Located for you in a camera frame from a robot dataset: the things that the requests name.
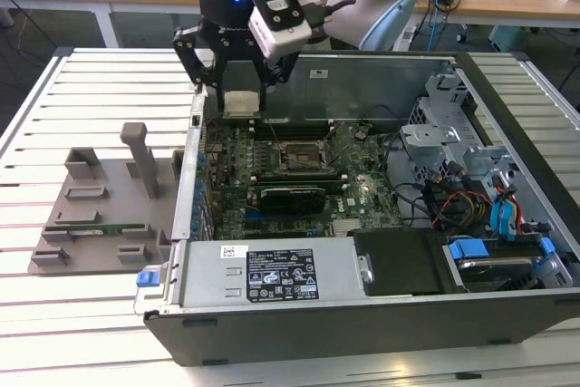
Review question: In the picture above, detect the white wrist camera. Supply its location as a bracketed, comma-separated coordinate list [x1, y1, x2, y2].
[247, 0, 314, 62]

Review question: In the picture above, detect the black plastic shroud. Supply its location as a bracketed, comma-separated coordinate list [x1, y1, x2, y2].
[353, 228, 448, 297]

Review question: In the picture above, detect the black RAM slot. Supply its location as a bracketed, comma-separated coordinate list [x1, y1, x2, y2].
[249, 169, 342, 178]
[249, 131, 336, 140]
[251, 178, 349, 187]
[248, 126, 336, 134]
[249, 173, 348, 182]
[248, 121, 335, 130]
[247, 117, 335, 125]
[252, 182, 351, 192]

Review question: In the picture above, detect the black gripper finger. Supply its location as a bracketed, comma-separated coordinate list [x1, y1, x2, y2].
[171, 25, 228, 113]
[252, 52, 299, 113]

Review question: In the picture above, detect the black graphics card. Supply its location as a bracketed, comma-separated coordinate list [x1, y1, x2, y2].
[254, 182, 328, 216]

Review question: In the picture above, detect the CPU socket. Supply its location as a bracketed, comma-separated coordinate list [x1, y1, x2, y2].
[275, 139, 335, 174]

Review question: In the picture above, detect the grey parts rack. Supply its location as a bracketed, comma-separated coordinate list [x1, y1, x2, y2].
[27, 121, 187, 277]

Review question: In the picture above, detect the metal socket cover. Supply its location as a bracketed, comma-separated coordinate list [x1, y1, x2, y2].
[319, 125, 353, 166]

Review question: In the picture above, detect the blue data wire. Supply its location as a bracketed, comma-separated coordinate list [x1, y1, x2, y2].
[489, 188, 522, 243]

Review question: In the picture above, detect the black camera cable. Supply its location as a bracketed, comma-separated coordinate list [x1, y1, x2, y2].
[302, 0, 362, 31]

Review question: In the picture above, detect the pale teal box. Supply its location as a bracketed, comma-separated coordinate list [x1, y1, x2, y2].
[488, 24, 540, 53]

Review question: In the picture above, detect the green RAM stick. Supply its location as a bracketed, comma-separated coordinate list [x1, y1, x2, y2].
[44, 222, 149, 235]

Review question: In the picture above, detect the yellow black power wire bundle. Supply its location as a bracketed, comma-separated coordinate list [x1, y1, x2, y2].
[428, 180, 495, 230]

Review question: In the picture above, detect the hard disk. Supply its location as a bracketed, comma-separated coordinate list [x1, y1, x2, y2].
[457, 256, 545, 293]

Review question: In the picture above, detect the silver power supply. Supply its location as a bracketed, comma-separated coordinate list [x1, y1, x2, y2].
[165, 237, 363, 311]

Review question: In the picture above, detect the silver CPU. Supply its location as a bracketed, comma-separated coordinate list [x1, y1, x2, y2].
[224, 90, 263, 117]

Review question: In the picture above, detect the silver chipset heatsink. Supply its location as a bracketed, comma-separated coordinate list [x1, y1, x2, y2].
[334, 218, 363, 237]

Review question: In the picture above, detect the green motherboard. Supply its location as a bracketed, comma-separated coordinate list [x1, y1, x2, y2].
[201, 119, 404, 241]

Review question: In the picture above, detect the silver drive cage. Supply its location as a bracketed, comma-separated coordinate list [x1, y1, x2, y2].
[398, 70, 520, 193]

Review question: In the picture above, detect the blue disk carrier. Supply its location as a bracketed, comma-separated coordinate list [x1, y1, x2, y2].
[446, 236, 556, 270]

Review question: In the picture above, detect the black and silver PC case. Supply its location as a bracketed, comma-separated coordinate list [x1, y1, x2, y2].
[134, 49, 580, 368]

